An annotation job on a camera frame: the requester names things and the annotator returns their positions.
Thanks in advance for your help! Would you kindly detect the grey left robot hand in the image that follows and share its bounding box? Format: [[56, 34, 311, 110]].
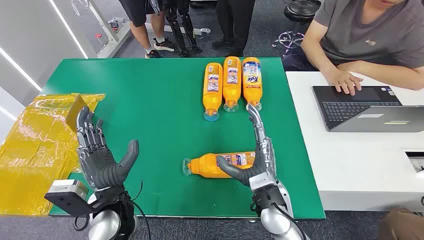
[[76, 106, 140, 192]]

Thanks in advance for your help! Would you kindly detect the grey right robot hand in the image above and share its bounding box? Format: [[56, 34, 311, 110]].
[[216, 104, 278, 187]]

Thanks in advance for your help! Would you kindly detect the orange detergent bottle clear cap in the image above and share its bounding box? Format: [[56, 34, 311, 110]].
[[182, 151, 258, 180]]

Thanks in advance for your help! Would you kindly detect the orange detergent bottle Tide logo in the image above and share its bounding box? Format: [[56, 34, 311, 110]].
[[242, 56, 263, 112]]

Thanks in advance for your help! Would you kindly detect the orange detergent bottle back label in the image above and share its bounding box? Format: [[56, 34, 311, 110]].
[[222, 56, 243, 114]]

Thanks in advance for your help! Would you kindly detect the orange detergent bottle blue cap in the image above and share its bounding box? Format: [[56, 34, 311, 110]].
[[202, 62, 224, 122]]

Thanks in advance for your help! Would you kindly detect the yellow film wrapped cardboard box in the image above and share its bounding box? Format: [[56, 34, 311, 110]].
[[0, 93, 106, 217]]

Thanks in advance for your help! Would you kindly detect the green table mat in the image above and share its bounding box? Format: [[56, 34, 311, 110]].
[[42, 57, 326, 220]]

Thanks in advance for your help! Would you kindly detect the white desk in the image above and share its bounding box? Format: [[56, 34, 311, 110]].
[[285, 71, 424, 212]]

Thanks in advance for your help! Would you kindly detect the dark grey laptop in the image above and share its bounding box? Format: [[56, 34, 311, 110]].
[[311, 85, 424, 133]]

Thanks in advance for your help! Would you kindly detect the person's right hand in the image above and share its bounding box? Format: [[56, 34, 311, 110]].
[[322, 67, 364, 96]]

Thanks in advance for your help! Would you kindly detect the standing person in black trousers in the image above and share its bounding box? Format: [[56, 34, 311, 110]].
[[211, 0, 256, 58]]

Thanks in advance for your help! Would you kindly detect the brown rounded object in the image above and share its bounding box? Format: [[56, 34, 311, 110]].
[[377, 208, 424, 240]]

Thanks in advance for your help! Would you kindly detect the black stool with chrome base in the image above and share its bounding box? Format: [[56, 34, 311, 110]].
[[272, 0, 322, 57]]

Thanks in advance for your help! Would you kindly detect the standing person with bare legs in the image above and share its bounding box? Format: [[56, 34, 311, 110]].
[[118, 0, 178, 60]]

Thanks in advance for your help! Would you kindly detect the seated person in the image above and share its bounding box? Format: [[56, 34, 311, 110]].
[[281, 0, 424, 97]]

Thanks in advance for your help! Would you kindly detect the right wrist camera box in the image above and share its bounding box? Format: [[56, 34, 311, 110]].
[[248, 172, 278, 193]]

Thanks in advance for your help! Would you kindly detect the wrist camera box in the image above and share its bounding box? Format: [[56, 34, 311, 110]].
[[248, 172, 278, 193], [43, 179, 95, 216]]

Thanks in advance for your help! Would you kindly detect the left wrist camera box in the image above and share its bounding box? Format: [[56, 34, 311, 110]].
[[43, 179, 95, 216]]

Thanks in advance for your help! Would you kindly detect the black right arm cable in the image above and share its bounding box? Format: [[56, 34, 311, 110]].
[[271, 202, 309, 240]]

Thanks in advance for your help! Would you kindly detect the white metal stand frame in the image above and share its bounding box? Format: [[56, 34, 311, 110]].
[[71, 0, 212, 60]]

